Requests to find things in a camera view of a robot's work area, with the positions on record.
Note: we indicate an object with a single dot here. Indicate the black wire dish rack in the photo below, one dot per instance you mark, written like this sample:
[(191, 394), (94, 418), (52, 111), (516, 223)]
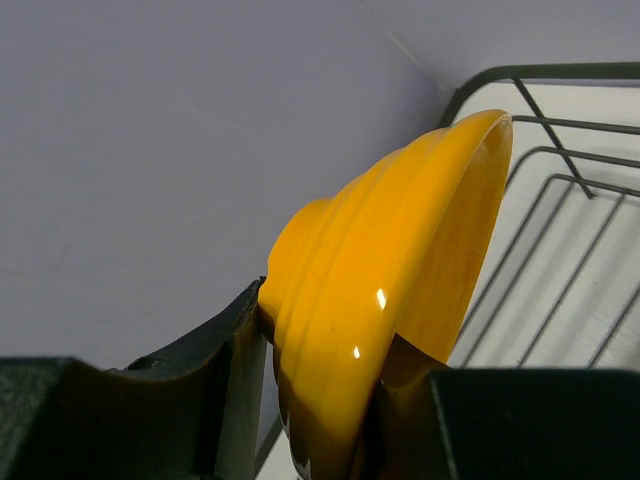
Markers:
[(559, 287)]

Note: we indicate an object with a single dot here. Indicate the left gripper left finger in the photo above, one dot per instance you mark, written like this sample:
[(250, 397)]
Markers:
[(189, 410)]

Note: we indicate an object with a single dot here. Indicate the yellow ribbed bowl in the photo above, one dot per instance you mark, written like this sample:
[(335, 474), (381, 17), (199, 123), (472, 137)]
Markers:
[(396, 253)]

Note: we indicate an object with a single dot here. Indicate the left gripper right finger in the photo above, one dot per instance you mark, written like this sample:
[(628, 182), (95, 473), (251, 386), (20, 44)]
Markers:
[(430, 421)]

